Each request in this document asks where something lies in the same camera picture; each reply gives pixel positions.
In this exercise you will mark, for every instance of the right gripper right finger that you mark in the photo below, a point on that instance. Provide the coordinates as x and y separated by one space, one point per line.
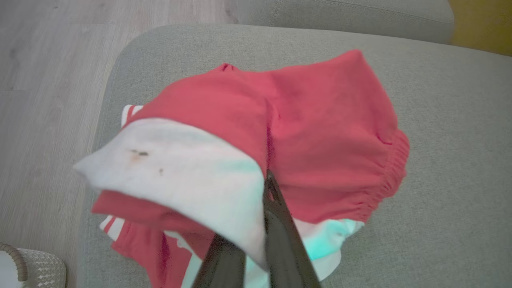
282 240

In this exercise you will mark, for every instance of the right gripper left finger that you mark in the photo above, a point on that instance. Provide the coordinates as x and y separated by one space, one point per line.
224 266

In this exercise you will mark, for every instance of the red garment with white stripes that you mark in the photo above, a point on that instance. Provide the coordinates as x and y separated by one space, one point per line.
140 256

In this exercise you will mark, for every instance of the white cloth garment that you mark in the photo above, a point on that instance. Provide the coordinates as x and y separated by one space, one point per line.
180 172

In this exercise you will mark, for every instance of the red shorts with elastic waist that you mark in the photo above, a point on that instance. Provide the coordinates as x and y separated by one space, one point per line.
320 140

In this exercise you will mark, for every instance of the white basket with brown rim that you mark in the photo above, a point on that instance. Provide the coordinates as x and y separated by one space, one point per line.
36 268

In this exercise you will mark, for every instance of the grey sofa back cushion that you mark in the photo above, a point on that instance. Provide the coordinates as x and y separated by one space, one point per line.
360 18

